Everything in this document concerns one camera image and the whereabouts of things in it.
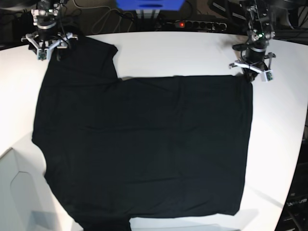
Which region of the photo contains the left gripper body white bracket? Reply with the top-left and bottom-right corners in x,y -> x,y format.
229,52 -> 276,82

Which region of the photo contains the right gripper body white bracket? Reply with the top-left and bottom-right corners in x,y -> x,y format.
21,32 -> 78,60

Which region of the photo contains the black T-shirt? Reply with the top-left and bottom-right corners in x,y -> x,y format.
32,37 -> 253,231

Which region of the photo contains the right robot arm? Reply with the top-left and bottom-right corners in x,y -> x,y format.
21,0 -> 78,61

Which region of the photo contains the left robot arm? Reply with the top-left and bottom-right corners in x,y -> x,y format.
229,0 -> 276,83

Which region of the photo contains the blue box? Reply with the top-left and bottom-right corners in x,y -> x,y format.
116,0 -> 185,11

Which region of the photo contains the white bin at table corner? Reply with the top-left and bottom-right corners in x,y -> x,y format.
0,148 -> 82,231

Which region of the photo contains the white power strip red switch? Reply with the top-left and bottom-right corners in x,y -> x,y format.
160,20 -> 228,33

